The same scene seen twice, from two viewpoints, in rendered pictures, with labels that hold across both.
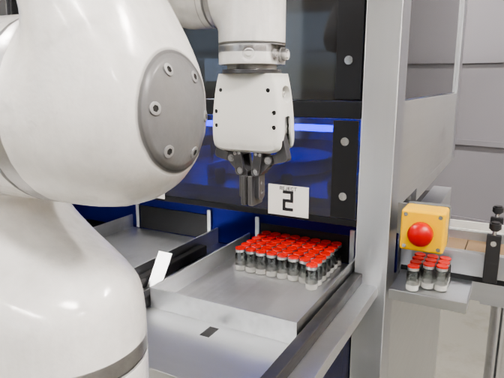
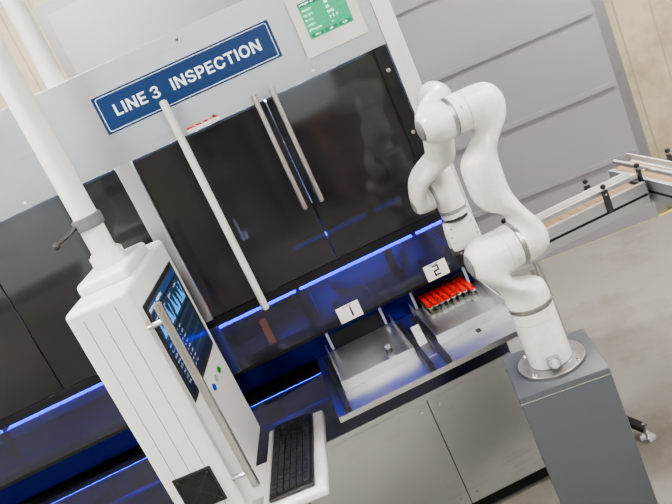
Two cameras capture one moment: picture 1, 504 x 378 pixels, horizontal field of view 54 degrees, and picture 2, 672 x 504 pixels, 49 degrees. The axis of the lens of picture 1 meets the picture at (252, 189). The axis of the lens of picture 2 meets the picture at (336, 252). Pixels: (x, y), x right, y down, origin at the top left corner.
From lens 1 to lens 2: 1.91 m
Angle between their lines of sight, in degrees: 31
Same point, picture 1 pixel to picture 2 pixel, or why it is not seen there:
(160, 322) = (457, 342)
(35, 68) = (535, 233)
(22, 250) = (522, 280)
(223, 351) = (495, 327)
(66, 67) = (540, 230)
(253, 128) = (470, 236)
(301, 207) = (444, 269)
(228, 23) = (450, 204)
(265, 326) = (496, 312)
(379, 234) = not seen: hidden behind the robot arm
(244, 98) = (463, 227)
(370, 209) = not seen: hidden behind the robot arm
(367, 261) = not seen: hidden behind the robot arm
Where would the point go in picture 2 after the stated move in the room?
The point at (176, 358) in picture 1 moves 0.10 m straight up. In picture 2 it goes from (487, 338) to (476, 311)
